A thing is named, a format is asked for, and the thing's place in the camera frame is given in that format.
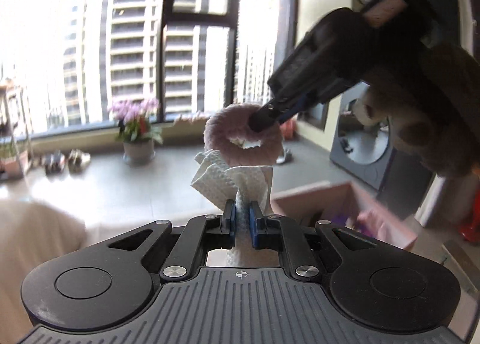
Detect pink plastic bag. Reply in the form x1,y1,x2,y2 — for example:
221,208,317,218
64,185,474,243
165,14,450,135
280,117,296,141

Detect lavender knitted yarn donut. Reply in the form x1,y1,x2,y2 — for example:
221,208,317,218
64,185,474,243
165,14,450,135
203,103,283,167

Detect white paper towel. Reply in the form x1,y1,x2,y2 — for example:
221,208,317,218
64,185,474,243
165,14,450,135
190,150,278,268

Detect pink checked cloth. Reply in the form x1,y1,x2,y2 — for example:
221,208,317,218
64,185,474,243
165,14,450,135
356,209,416,251

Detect beige shoes by window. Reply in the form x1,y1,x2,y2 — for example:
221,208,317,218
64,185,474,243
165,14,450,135
41,149,91,175

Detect grey slippers pair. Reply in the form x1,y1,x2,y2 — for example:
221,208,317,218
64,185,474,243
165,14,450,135
276,148,293,165

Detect beige sofa cover cushion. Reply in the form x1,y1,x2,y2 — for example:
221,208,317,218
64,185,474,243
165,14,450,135
1,199,86,343

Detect pink orchid potted plant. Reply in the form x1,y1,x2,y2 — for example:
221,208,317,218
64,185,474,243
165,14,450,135
109,98,163,166

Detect grey washing machine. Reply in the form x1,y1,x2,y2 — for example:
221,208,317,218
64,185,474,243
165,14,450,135
329,82,432,192

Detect red vase on floor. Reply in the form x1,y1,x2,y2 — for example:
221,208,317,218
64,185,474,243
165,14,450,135
460,202,479,243

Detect pink open storage box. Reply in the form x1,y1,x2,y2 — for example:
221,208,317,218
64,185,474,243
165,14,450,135
271,181,416,251

